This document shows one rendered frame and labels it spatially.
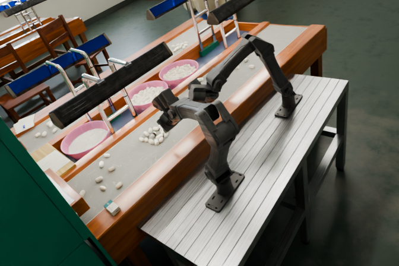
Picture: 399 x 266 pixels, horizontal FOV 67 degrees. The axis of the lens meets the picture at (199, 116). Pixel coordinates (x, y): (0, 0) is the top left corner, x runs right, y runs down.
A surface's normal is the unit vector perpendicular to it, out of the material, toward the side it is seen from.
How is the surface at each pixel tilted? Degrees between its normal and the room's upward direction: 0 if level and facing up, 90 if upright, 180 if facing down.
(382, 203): 0
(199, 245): 0
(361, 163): 0
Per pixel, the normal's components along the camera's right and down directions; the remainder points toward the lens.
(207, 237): -0.24, -0.78
